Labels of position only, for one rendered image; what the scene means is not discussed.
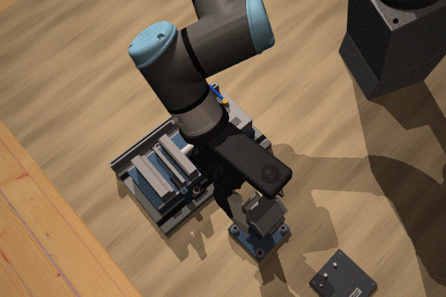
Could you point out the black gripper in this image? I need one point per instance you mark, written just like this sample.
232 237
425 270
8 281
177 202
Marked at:
225 180

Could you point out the grey flat bar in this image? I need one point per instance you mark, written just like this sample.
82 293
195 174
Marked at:
158 174
169 165

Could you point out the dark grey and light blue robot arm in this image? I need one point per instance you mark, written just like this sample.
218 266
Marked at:
227 32

